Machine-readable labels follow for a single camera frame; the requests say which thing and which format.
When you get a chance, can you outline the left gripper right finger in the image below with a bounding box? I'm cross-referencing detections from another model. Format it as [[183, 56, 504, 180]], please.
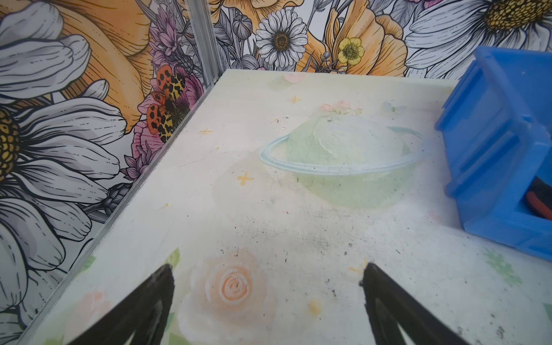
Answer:
[[359, 262, 467, 344]]

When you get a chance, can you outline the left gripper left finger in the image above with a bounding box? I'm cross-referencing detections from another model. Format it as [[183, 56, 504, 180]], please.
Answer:
[[71, 264, 175, 345]]

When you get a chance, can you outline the orange black handled screwdriver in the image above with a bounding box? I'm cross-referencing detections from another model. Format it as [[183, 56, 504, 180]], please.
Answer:
[[525, 177, 552, 221]]

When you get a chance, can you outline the blue plastic bin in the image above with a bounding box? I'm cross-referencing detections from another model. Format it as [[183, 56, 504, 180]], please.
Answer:
[[436, 47, 551, 260]]

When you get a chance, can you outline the left corner aluminium post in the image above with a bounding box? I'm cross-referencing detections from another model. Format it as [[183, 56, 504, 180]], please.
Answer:
[[185, 0, 224, 89]]

